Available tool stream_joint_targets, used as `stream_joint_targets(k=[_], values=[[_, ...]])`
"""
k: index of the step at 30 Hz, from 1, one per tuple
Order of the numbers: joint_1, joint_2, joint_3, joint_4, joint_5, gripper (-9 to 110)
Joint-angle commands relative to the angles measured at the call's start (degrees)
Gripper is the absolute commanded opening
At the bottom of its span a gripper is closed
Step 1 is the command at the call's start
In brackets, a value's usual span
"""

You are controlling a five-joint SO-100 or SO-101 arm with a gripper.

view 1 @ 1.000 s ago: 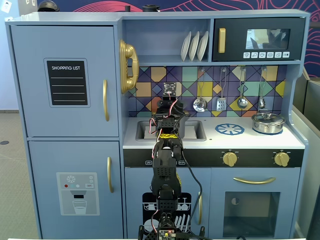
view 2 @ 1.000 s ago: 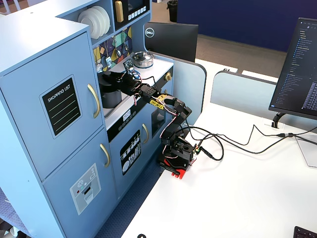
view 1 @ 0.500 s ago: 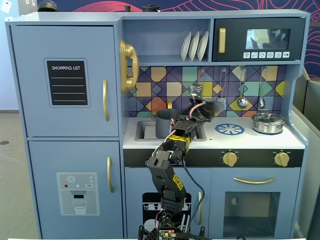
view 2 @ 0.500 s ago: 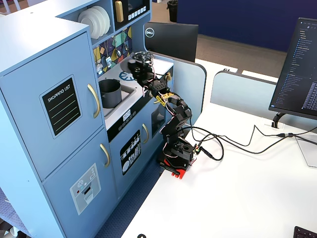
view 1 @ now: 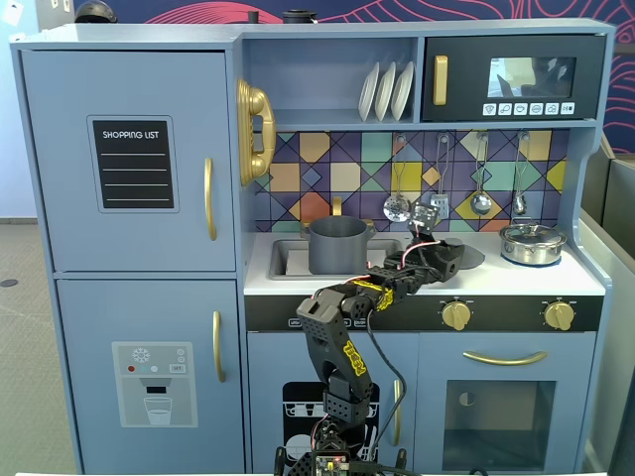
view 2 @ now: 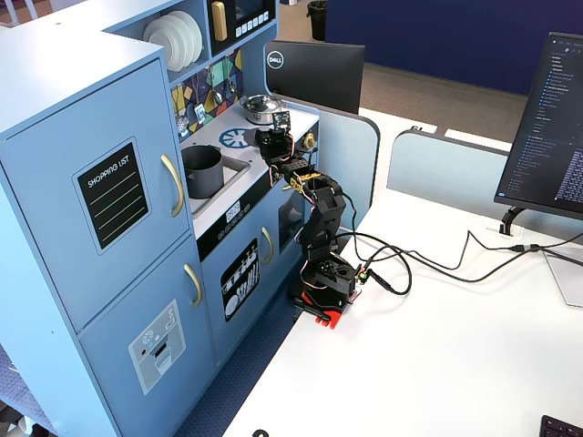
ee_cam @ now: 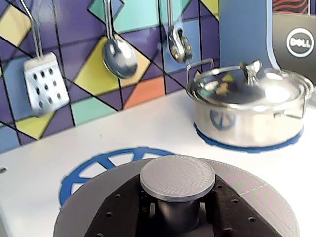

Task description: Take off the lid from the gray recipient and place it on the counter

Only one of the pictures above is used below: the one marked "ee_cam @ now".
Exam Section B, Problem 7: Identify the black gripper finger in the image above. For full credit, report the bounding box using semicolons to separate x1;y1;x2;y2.
197;182;280;237
83;174;156;237

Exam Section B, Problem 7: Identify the steel pot lid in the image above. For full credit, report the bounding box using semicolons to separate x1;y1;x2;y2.
187;59;315;111

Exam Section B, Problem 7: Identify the colourful geometric backsplash panel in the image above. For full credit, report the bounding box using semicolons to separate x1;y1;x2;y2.
0;0;221;155

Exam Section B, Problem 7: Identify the steel slotted spatula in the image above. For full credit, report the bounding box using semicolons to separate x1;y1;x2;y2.
19;0;70;117

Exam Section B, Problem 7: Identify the steel serving spoon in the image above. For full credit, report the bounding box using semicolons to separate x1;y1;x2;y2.
102;0;138;79

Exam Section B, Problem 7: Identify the black Dell monitor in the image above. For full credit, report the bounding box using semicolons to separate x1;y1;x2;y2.
271;0;316;86

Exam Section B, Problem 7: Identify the blue toy kitchen cabinet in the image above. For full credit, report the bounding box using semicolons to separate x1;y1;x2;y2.
219;0;282;73

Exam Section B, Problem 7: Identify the steel pot with handles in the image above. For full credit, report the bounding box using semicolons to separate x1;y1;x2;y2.
186;57;316;149

